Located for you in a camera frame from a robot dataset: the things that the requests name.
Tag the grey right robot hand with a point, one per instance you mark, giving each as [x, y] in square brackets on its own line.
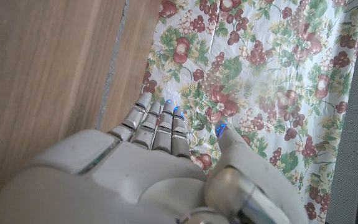
[129, 174]

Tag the floral fruit print backdrop cloth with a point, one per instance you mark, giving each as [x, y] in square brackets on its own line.
[259, 77]

